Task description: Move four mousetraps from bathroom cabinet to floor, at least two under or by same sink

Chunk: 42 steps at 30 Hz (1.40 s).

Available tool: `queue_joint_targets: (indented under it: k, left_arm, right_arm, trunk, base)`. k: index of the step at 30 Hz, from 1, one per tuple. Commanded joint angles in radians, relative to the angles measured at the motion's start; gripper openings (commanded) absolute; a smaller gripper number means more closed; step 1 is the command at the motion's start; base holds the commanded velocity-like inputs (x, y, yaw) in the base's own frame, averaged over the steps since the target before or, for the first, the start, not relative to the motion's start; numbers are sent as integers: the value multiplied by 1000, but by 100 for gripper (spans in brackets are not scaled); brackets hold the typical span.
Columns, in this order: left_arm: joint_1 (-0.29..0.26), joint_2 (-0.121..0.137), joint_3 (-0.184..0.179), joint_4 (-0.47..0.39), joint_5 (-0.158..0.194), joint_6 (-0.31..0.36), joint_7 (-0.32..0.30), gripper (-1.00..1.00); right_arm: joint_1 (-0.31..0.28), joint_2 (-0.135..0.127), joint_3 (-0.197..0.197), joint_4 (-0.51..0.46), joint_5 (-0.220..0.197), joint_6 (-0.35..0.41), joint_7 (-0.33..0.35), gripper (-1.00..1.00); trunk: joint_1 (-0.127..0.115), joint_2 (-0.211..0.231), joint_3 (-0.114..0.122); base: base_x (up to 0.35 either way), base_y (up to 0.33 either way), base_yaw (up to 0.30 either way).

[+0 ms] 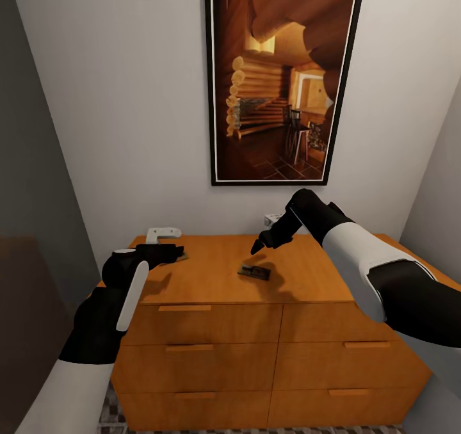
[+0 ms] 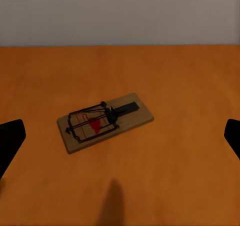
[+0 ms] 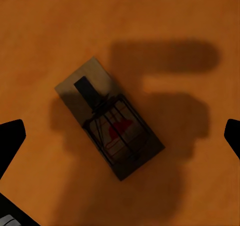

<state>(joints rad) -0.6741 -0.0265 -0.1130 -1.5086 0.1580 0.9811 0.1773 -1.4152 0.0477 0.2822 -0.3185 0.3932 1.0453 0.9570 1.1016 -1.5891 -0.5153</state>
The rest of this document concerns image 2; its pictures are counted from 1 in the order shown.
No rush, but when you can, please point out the mousetrap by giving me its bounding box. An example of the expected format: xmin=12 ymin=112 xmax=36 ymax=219
xmin=57 ymin=92 xmax=155 ymax=154

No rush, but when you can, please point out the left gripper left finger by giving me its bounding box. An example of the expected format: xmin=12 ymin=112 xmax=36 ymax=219
xmin=0 ymin=119 xmax=26 ymax=179

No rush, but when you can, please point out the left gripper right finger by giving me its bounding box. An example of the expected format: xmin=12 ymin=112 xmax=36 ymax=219
xmin=224 ymin=119 xmax=240 ymax=159

